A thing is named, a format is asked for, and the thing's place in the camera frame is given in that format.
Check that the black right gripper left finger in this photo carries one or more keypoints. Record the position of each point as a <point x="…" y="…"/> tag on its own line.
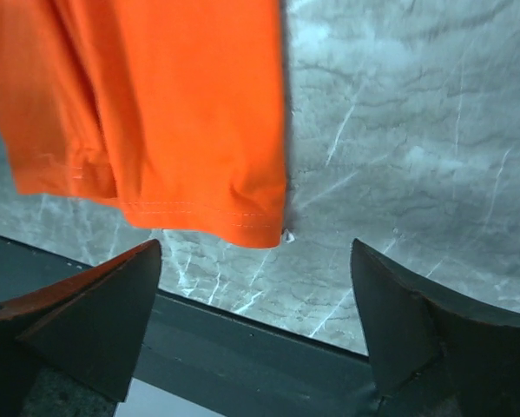
<point x="71" y="348"/>

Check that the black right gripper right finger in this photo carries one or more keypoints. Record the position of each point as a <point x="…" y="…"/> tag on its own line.
<point x="432" y="350"/>

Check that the orange t-shirt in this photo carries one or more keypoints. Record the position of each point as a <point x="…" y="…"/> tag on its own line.
<point x="171" y="111"/>

